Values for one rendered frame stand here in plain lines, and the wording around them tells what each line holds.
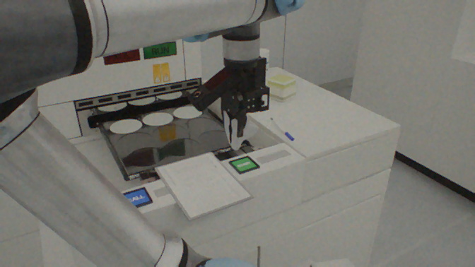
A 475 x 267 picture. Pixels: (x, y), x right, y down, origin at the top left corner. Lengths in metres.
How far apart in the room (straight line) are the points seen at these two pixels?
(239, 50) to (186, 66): 0.66
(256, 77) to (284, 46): 2.72
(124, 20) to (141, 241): 0.28
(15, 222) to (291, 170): 0.98
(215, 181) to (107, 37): 0.53
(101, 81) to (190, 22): 0.90
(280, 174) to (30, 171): 0.59
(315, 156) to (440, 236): 1.50
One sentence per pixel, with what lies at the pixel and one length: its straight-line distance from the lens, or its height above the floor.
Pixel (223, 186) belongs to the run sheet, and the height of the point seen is 0.96.
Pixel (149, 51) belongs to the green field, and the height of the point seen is 1.10.
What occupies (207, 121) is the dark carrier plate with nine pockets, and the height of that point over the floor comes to 0.90.
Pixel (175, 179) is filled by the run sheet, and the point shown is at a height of 0.96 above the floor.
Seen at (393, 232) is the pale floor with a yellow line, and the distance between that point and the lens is 2.27.
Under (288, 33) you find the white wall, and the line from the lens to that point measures 3.47.
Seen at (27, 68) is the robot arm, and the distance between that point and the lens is 0.32.
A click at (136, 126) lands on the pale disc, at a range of 1.23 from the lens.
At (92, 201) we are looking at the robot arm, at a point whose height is 1.17.
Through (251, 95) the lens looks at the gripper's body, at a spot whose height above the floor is 1.15.
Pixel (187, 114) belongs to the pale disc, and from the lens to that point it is 1.28.
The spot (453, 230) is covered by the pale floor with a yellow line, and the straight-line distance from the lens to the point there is 2.42.
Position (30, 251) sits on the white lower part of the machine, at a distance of 1.58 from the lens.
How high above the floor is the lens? 1.44
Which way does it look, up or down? 28 degrees down
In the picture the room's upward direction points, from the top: straight up
